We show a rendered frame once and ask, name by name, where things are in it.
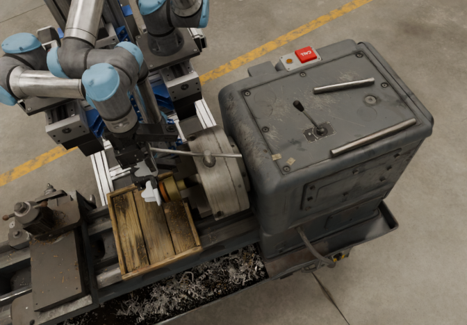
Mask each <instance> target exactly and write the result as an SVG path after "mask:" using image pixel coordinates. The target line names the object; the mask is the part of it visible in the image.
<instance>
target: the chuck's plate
mask: <svg viewBox="0 0 467 325"><path fill-rule="evenodd" d="M210 128H211V130H212V132H213V134H214V136H215V138H216V140H217V142H218V144H219V147H220V150H221V152H222V153H234V152H233V150H232V148H231V145H230V143H229V141H228V138H227V136H226V134H225V132H224V130H223V129H222V127H221V125H219V124H217V125H215V126H212V127H210ZM224 160H225V162H226V164H227V168H228V170H229V173H230V176H231V180H232V182H233V186H234V188H235V191H236V195H237V197H238V202H239V206H240V211H242V210H246V209H248V208H249V198H248V194H247V190H246V187H245V183H244V180H243V177H242V174H241V172H240V168H239V166H238V163H237V160H236V158H224Z"/></svg>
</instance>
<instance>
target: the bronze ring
mask: <svg viewBox="0 0 467 325"><path fill-rule="evenodd" d="M156 185H157V188H158V192H159V194H160V196H161V199H162V200H163V203H168V202H170V201H171V200H172V201H176V200H178V199H182V198H181V193H180V191H182V190H184V189H188V187H187V185H186V182H185V180H184V178H183V179H181V180H179V181H176V180H175V177H174V175H173V174H172V175H171V177H168V178H165V179H164V181H163V182H162V181H161V182H160V183H157V184H156Z"/></svg>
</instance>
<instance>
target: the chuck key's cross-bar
mask: <svg viewBox="0 0 467 325"><path fill-rule="evenodd" d="M150 150H151V151H153V152H160V153H172V154H179V155H185V156H204V152H190V151H178V150H172V149H160V148H154V147H150ZM211 157H224V158H242V154H239V153H211Z"/></svg>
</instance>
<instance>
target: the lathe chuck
mask: <svg viewBox="0 0 467 325"><path fill-rule="evenodd" d="M191 136H195V138H196V139H195V140H194V141H188V142H187V143H188V146H189V148H190V152H204V150H205V149H209V150H210V151H211V153H222V152H221V150H220V147H219V144H218V142H217V140H216V138H215V136H214V134H213V132H212V130H211V128H209V127H208V128H205V129H203V130H200V131H197V132H194V133H191V134H189V135H186V139H188V138H189V137H191ZM204 159H205V157H204V156H193V160H194V162H195V165H196V168H197V171H198V174H199V177H200V179H201V181H202V185H203V187H204V190H205V193H206V196H207V198H208V202H209V204H210V207H211V210H212V212H213V214H216V213H217V212H219V211H221V212H222V213H223V215H222V216H219V217H218V216H217V217H215V220H216V221H217V220H219V219H222V218H224V217H228V216H230V215H233V214H235V213H238V212H240V206H239V202H238V197H237V195H236V191H235V188H234V185H233V182H232V180H231V176H230V173H229V170H228V168H227V164H226V162H225V160H224V157H214V159H215V163H214V164H213V165H211V166H207V165H205V163H204ZM213 216H214V215H213Z"/></svg>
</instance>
